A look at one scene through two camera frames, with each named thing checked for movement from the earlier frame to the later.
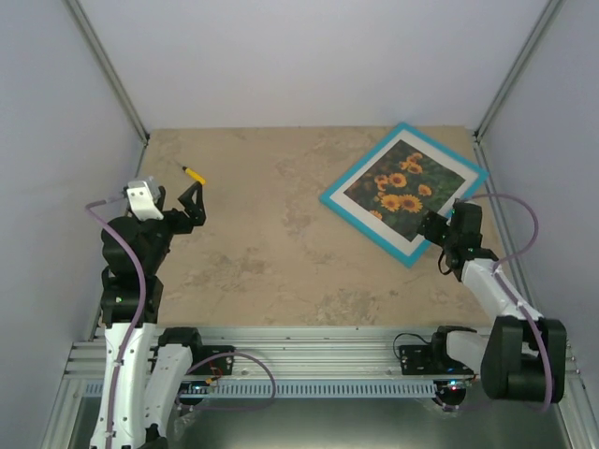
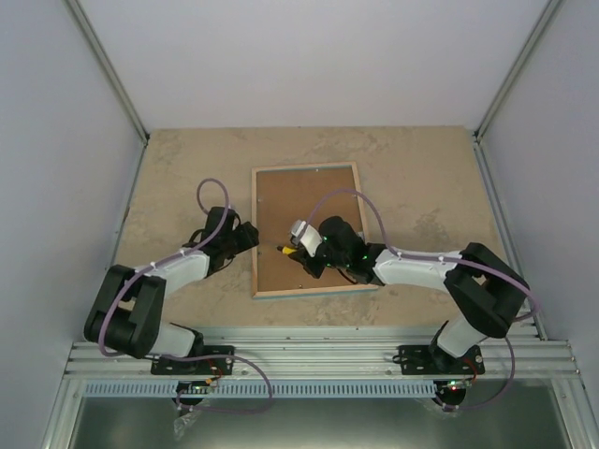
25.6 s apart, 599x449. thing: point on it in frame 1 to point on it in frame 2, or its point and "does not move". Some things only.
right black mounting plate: x=430 y=360 does not move
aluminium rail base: x=297 y=354 does not move
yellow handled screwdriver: x=193 y=174 to x=285 y=250
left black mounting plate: x=222 y=366 does not move
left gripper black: x=197 y=215 to x=249 y=238
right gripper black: x=431 y=222 to x=301 y=255
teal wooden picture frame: x=406 y=250 to x=313 y=291
